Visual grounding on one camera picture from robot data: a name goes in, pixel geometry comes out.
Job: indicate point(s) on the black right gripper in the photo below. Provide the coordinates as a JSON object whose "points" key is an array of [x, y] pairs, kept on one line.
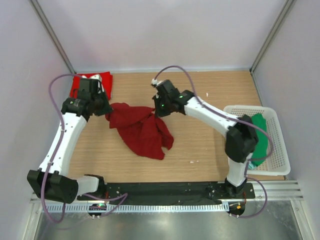
{"points": [[158, 107]]}

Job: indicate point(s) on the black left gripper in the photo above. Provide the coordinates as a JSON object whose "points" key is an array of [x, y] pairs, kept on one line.
{"points": [[104, 108]]}

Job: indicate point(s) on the dark red t shirt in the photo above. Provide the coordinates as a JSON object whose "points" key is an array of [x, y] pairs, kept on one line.
{"points": [[139, 128]]}

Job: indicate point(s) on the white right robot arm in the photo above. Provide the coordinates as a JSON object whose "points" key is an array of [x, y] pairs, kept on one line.
{"points": [[240, 136]]}

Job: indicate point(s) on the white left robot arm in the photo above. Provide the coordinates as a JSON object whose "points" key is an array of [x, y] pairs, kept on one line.
{"points": [[50, 181]]}

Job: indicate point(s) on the folded bright red t shirt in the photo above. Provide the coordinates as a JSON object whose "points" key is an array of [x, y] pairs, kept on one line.
{"points": [[106, 80]]}

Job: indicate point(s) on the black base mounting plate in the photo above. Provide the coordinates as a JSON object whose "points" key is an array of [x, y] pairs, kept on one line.
{"points": [[167, 193]]}

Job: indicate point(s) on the light teal t shirt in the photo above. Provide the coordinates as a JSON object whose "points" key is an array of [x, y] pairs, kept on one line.
{"points": [[251, 165]]}

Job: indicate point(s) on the green t shirt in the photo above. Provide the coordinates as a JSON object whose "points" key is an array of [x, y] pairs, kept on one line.
{"points": [[263, 142]]}

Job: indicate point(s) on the white plastic basket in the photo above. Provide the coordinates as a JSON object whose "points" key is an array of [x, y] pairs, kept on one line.
{"points": [[278, 163]]}

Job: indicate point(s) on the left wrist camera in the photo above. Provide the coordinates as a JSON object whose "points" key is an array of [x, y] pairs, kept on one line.
{"points": [[99, 78]]}

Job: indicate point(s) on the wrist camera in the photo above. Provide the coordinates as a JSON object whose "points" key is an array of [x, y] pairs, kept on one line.
{"points": [[159, 87], [99, 78]]}

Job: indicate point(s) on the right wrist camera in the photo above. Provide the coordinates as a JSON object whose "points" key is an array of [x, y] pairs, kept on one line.
{"points": [[159, 87]]}

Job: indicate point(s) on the white slotted cable duct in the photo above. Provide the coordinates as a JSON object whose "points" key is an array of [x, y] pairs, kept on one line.
{"points": [[90, 208]]}

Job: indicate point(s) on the aluminium frame rail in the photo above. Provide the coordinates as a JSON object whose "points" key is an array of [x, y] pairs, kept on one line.
{"points": [[271, 190]]}

